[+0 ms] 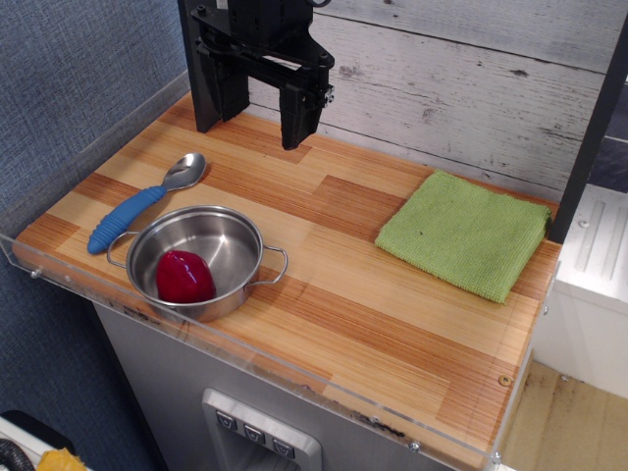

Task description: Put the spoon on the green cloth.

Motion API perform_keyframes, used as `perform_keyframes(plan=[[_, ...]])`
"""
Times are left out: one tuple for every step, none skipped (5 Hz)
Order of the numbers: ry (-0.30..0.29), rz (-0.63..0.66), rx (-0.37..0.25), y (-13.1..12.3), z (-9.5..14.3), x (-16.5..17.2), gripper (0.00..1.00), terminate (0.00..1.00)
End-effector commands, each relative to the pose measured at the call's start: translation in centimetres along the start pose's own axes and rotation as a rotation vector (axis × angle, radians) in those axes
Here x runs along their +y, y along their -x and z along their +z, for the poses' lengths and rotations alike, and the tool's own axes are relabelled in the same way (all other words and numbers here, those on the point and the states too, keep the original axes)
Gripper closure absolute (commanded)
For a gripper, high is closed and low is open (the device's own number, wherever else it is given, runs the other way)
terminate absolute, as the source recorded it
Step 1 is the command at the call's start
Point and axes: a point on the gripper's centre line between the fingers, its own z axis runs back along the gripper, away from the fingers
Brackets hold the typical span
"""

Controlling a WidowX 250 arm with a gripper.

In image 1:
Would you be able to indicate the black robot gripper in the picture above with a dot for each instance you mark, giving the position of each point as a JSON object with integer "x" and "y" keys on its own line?
{"x": 269, "y": 41}

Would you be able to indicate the black vertical post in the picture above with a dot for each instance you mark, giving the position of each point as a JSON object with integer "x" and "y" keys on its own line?
{"x": 585, "y": 161}
{"x": 196, "y": 53}

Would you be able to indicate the small steel pot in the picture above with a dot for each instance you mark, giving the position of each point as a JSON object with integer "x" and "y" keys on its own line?
{"x": 228, "y": 241}

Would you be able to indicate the blue handled metal spoon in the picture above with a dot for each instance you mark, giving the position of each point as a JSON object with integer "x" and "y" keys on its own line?
{"x": 185, "y": 173}

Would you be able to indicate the black left vertical post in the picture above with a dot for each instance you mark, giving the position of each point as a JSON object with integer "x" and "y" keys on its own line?
{"x": 196, "y": 53}

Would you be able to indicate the yellow tape object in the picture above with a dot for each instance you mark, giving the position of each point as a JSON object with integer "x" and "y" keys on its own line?
{"x": 60, "y": 460}

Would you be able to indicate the grey toy fridge cabinet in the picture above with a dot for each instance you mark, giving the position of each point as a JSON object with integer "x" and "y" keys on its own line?
{"x": 169, "y": 377}

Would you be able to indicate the clear acrylic guard rail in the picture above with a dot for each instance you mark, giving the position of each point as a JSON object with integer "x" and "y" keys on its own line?
{"x": 256, "y": 313}

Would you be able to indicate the green cloth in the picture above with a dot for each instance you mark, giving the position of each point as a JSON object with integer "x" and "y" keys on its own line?
{"x": 466, "y": 235}

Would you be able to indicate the silver dispenser panel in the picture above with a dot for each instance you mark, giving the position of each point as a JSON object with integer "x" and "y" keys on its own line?
{"x": 245, "y": 438}

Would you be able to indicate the red toy pepper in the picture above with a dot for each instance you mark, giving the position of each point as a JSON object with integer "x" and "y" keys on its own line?
{"x": 183, "y": 277}

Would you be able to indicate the black right vertical post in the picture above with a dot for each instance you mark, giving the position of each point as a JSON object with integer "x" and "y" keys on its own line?
{"x": 585, "y": 161}

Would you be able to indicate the white side cabinet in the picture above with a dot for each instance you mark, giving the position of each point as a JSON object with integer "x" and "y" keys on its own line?
{"x": 582, "y": 331}

